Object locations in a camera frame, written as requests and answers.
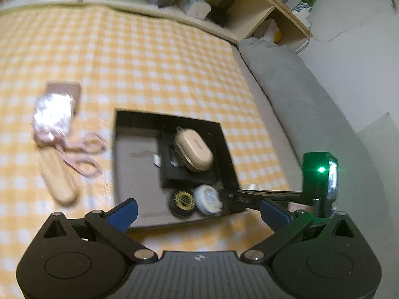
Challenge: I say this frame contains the plastic bag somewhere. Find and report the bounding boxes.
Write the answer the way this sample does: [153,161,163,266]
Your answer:
[255,19,283,43]

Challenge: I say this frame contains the round black yellow tin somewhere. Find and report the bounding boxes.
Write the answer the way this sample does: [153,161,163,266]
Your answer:
[168,190,198,219]

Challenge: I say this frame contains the black fluffy item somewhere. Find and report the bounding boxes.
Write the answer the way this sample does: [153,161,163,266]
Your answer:
[205,5,238,29]

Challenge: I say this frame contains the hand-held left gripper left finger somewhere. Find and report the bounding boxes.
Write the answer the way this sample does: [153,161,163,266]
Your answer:
[37,198,158,264]

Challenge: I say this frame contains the white tissue box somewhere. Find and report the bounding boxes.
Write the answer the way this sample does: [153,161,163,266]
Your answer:
[177,0,211,20]

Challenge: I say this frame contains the yellow checkered blanket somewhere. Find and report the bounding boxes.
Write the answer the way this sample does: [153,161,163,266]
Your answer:
[0,3,301,299]

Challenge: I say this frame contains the white cable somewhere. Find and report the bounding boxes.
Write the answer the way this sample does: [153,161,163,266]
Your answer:
[296,34,313,54]

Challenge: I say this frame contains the green glass bottle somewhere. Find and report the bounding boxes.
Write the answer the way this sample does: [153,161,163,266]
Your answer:
[291,0,321,18]

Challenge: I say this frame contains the long wooden shelf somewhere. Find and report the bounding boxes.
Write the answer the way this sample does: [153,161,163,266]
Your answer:
[0,0,313,52]

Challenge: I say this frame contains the wooden brush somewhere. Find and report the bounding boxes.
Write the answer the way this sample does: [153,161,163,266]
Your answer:
[38,148,79,206]

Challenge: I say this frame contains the small white box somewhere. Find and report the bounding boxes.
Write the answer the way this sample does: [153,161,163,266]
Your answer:
[291,8,313,28]

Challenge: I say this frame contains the round white tin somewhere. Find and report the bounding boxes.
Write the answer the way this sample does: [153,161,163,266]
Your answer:
[193,184,224,216]

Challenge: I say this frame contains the beige earbuds case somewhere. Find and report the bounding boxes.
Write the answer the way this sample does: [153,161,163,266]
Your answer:
[174,127,214,172]

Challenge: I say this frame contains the small black box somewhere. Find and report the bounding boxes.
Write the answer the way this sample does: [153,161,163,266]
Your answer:
[158,121,225,191]

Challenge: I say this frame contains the pink-brown compact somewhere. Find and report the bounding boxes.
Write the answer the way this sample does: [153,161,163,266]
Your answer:
[45,81,82,113]

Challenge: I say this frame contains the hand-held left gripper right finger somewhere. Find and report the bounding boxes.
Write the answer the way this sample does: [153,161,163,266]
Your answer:
[240,199,362,264]

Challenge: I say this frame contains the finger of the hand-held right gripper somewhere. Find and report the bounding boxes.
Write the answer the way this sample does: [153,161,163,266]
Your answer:
[223,187,305,213]

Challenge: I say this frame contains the pink scissors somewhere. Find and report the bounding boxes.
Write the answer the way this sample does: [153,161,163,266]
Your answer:
[34,130,107,175]

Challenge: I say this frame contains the grey pillow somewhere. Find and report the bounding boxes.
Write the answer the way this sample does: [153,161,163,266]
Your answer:
[238,37,362,162]

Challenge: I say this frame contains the beige mattress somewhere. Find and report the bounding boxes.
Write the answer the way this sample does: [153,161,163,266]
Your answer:
[230,45,315,200]

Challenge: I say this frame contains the clear plastic case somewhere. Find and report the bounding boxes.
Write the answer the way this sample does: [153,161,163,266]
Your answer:
[33,92,77,135]

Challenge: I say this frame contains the large black box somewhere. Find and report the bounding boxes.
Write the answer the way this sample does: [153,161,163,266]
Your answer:
[114,109,247,230]

